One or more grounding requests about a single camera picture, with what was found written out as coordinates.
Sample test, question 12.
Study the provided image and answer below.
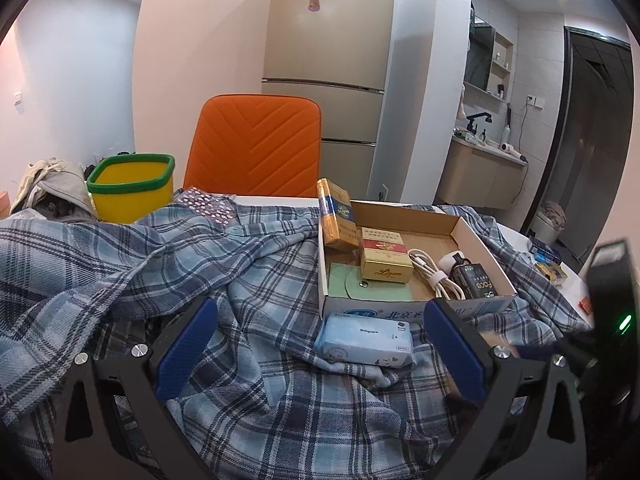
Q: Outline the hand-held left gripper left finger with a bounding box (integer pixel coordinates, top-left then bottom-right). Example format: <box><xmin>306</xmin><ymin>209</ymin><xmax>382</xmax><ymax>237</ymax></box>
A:
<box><xmin>52</xmin><ymin>297</ymin><xmax>221</xmax><ymax>480</ymax></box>

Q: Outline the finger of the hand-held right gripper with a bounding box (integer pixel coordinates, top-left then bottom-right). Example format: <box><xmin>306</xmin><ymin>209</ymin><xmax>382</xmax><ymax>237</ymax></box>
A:
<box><xmin>560</xmin><ymin>332</ymin><xmax>598</xmax><ymax>361</ymax></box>

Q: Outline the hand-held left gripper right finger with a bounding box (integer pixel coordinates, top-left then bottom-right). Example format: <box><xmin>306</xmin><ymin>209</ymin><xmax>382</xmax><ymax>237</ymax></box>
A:
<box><xmin>424</xmin><ymin>300</ymin><xmax>588</xmax><ymax>480</ymax></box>

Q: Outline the black power bank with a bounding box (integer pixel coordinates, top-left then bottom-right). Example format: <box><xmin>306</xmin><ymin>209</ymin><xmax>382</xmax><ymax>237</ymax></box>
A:
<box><xmin>447</xmin><ymin>255</ymin><xmax>498</xmax><ymax>301</ymax></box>

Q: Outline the white cable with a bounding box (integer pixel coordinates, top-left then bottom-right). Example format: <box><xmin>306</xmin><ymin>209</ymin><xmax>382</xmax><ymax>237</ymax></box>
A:
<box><xmin>407</xmin><ymin>249</ymin><xmax>466</xmax><ymax>301</ymax></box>

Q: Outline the blue wet wipes pack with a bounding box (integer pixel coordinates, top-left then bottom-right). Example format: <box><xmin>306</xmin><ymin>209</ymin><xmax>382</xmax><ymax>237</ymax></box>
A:
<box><xmin>314</xmin><ymin>312</ymin><xmax>417</xmax><ymax>368</ymax></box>

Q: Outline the gold and red cigarette box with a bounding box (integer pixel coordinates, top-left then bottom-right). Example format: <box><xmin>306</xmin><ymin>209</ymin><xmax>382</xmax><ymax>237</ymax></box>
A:
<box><xmin>360</xmin><ymin>227</ymin><xmax>415</xmax><ymax>285</ymax></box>

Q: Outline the cardboard box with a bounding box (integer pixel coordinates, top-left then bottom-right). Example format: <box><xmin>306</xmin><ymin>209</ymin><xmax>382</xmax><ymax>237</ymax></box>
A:
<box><xmin>317</xmin><ymin>199</ymin><xmax>518</xmax><ymax>322</ymax></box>

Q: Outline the green card sleeve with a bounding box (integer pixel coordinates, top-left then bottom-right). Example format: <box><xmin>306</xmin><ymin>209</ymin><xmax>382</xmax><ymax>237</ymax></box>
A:
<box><xmin>327</xmin><ymin>262</ymin><xmax>416</xmax><ymax>303</ymax></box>

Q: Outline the yellow cigarette carton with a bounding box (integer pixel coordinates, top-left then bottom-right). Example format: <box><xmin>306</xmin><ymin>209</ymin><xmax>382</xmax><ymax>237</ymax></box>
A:
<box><xmin>316</xmin><ymin>178</ymin><xmax>362</xmax><ymax>250</ymax></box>

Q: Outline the blue and gold small packet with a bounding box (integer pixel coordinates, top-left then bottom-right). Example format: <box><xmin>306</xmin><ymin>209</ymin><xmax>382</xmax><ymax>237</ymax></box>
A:
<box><xmin>534</xmin><ymin>261</ymin><xmax>568</xmax><ymax>286</ymax></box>

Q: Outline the dark blue small box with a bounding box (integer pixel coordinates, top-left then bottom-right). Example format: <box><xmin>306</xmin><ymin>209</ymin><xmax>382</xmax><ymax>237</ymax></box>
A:
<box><xmin>530</xmin><ymin>242</ymin><xmax>563</xmax><ymax>263</ymax></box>

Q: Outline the white laundry bin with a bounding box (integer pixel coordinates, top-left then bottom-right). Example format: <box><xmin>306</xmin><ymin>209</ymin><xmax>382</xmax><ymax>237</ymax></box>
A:
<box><xmin>527</xmin><ymin>201</ymin><xmax>568</xmax><ymax>246</ymax></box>

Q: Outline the blue plaid shirt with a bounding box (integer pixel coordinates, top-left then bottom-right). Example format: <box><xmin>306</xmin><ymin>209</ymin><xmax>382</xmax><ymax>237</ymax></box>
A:
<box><xmin>0</xmin><ymin>191</ymin><xmax>591</xmax><ymax>480</ymax></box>

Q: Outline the dark bathroom door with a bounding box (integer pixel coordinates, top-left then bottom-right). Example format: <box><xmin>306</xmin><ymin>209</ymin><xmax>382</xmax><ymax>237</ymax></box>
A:
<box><xmin>537</xmin><ymin>27</ymin><xmax>631</xmax><ymax>273</ymax></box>

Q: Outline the clear studded plastic sheet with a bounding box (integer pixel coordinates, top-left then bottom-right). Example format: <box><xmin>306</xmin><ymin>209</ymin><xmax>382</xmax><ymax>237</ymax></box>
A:
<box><xmin>175</xmin><ymin>187</ymin><xmax>238</xmax><ymax>228</ymax></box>

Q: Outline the yellow bin with green rim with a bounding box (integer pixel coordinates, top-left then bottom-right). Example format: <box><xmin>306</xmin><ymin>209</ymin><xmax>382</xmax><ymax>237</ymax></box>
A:
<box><xmin>86</xmin><ymin>152</ymin><xmax>176</xmax><ymax>225</ymax></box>

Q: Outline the beige vanity cabinet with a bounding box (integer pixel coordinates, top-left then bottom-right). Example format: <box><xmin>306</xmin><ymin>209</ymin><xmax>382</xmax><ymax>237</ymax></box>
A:
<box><xmin>435</xmin><ymin>137</ymin><xmax>526</xmax><ymax>211</ymax></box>

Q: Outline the grey cloth bag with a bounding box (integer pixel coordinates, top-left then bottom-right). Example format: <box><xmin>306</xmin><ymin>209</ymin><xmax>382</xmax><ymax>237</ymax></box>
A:
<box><xmin>10</xmin><ymin>158</ymin><xmax>96</xmax><ymax>221</ymax></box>

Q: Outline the black faucet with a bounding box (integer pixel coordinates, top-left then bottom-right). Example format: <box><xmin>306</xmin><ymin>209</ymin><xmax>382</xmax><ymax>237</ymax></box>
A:
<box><xmin>465</xmin><ymin>112</ymin><xmax>493</xmax><ymax>138</ymax></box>

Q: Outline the orange chair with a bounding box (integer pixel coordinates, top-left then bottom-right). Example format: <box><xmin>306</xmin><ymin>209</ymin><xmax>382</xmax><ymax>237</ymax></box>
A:
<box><xmin>183</xmin><ymin>94</ymin><xmax>322</xmax><ymax>198</ymax></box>

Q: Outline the bathroom mirror cabinet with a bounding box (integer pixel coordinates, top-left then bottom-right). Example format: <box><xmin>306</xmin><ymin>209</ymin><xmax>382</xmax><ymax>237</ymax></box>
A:
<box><xmin>464</xmin><ymin>22</ymin><xmax>497</xmax><ymax>93</ymax></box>

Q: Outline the beige refrigerator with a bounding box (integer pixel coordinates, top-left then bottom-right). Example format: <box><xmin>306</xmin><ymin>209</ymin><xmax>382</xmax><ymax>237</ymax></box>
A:
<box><xmin>261</xmin><ymin>0</ymin><xmax>396</xmax><ymax>200</ymax></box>

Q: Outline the wall shelf niche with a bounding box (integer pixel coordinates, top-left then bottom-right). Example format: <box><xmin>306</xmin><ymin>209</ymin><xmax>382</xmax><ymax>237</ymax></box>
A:
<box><xmin>487</xmin><ymin>32</ymin><xmax>514</xmax><ymax>101</ymax></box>

